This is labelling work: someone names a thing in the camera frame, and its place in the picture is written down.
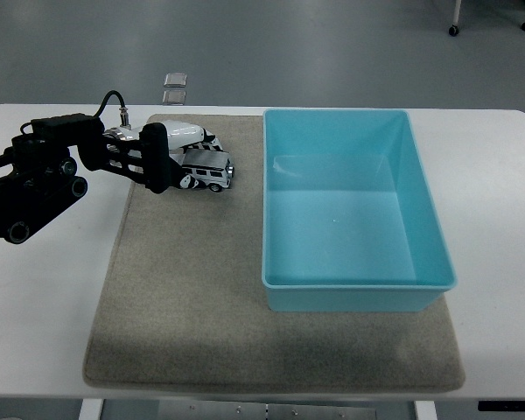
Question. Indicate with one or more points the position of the beige grey felt mat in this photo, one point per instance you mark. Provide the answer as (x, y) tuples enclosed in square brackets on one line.
[(179, 284)]

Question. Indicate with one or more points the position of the silver floor outlet plate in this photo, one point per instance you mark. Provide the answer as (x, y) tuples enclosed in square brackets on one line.
[(176, 79), (175, 96)]

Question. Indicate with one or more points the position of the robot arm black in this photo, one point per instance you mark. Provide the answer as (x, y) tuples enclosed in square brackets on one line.
[(39, 175)]

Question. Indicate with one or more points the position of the black table control panel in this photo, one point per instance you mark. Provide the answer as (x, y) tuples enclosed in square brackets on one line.
[(509, 406)]

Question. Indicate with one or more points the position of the grey metal plate with screws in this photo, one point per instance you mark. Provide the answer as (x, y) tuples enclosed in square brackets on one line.
[(267, 411)]

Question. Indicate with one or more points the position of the white toy car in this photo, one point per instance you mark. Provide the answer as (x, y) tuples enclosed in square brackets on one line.
[(210, 168)]

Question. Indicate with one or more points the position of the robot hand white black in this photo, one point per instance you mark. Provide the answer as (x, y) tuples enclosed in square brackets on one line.
[(181, 133)]

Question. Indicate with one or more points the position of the white table leg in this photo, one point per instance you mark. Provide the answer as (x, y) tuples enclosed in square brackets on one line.
[(425, 411), (89, 410)]

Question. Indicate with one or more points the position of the blue plastic box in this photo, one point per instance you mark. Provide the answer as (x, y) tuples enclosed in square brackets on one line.
[(345, 236)]

